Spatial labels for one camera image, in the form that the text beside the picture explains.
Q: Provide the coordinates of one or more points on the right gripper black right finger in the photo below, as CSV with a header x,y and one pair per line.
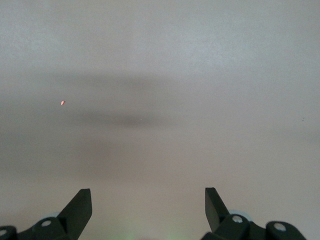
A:
x,y
218,216

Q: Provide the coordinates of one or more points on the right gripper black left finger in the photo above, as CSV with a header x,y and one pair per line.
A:
x,y
72,215

